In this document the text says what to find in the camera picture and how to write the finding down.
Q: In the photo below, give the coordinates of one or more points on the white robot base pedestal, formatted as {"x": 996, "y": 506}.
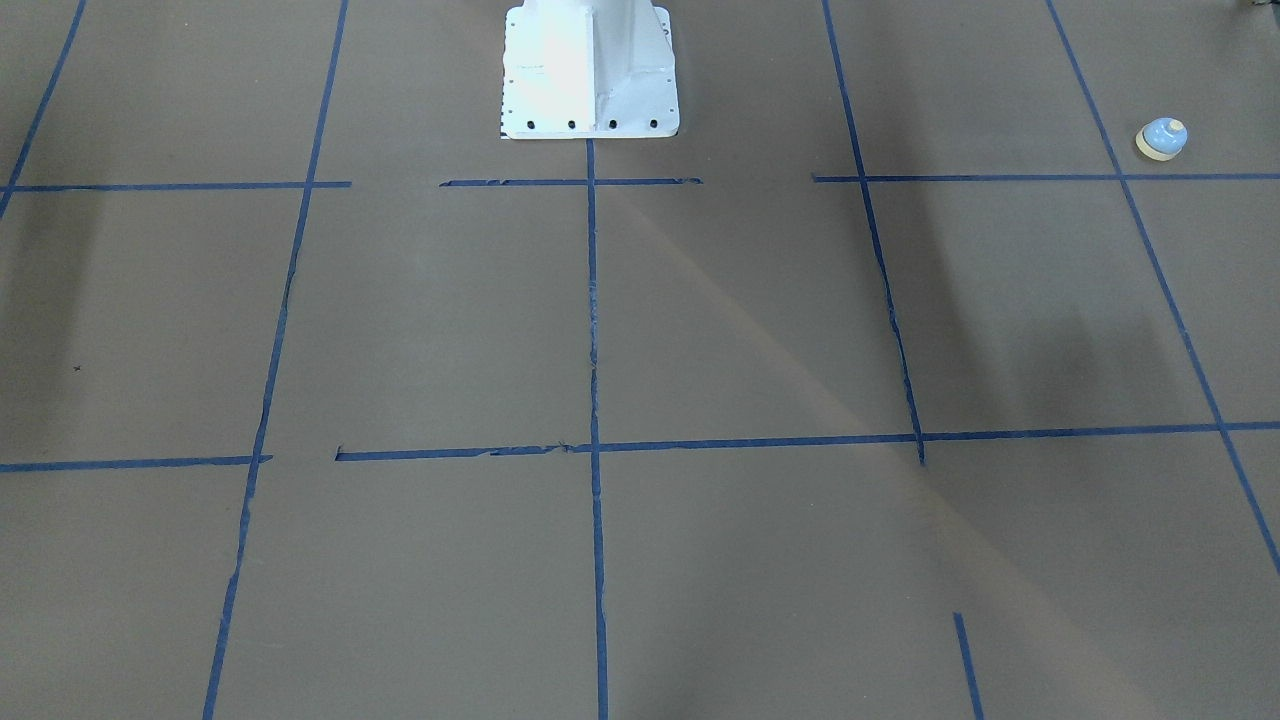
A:
{"x": 589, "y": 69}

